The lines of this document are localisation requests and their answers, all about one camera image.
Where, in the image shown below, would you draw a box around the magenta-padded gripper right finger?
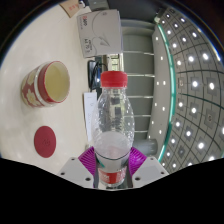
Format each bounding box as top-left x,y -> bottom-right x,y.
125,145 -> 170,189

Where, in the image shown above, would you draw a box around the ceiling lights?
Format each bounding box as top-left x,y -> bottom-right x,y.
146,6 -> 224,171

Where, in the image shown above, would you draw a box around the grey round column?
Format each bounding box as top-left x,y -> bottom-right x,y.
132,138 -> 158,156

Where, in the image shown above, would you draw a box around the white cardboard paper box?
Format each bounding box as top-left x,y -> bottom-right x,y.
76,8 -> 124,59

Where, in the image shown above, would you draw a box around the clear red-capped water bottle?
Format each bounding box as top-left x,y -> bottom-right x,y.
91,70 -> 136,188

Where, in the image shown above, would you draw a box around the flat round red coaster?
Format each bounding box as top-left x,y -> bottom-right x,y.
33,125 -> 57,159

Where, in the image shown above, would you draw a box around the red floral ceramic cup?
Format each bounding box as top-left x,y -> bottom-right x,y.
20,60 -> 71,108

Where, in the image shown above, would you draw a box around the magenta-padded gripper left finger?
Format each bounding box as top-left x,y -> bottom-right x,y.
57,145 -> 100,189

